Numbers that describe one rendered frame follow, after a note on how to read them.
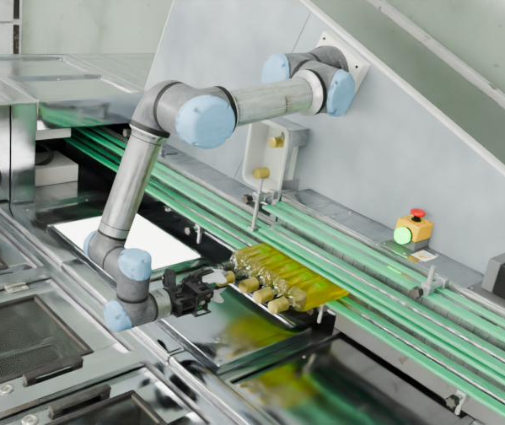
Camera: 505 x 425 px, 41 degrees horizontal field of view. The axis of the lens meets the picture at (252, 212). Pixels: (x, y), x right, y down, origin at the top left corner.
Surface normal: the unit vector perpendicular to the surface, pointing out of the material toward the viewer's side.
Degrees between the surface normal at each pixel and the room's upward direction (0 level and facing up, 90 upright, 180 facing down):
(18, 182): 90
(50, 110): 90
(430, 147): 0
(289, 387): 91
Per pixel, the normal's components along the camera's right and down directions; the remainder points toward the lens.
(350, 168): -0.73, 0.16
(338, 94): 0.75, 0.36
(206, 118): 0.55, 0.42
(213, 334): 0.15, -0.91
